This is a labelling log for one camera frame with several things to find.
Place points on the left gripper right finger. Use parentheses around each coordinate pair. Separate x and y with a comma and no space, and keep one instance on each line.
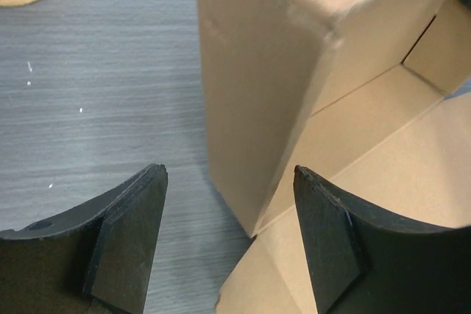
(363,258)

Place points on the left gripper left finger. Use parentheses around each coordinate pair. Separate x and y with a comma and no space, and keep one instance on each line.
(96,257)

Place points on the large brown cardboard box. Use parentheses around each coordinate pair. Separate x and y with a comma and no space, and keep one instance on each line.
(362,92)

